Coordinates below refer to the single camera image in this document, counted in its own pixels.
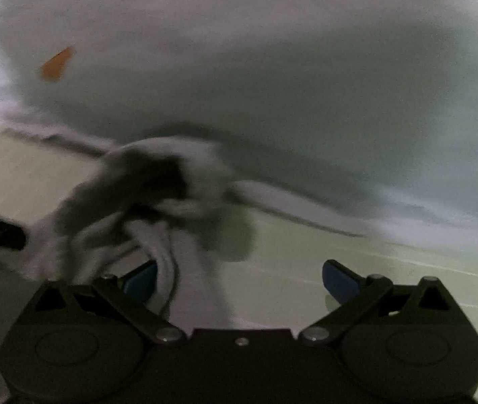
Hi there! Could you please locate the pale carrot print quilt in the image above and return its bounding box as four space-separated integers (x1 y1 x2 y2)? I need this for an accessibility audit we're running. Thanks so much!
0 0 478 247

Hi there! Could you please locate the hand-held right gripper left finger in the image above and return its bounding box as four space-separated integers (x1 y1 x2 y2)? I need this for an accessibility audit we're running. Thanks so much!
35 260 187 346

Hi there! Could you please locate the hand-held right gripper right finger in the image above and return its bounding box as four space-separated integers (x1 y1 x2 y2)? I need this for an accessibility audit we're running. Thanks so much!
297 260 452 346

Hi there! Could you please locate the green checked bed sheet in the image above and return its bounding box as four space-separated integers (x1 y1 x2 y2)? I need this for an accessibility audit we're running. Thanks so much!
0 128 478 400

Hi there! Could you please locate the grey zip hoodie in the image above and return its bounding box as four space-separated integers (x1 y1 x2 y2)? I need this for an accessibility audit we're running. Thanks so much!
20 136 257 331

